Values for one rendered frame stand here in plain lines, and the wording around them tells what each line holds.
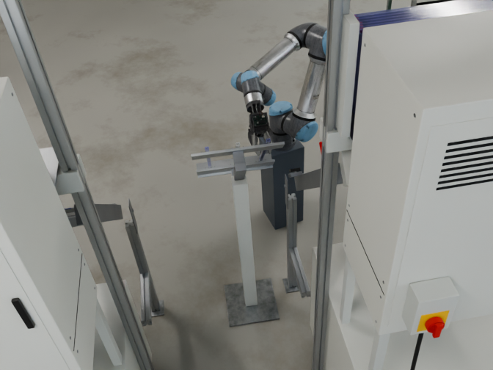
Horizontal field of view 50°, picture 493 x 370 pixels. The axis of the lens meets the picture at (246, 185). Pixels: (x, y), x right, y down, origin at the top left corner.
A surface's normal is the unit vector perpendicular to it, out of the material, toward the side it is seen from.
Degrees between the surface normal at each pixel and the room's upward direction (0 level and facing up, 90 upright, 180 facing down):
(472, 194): 90
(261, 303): 0
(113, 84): 0
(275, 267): 0
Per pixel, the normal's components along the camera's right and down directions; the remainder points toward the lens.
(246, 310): -0.06, -0.73
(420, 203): 0.16, 0.66
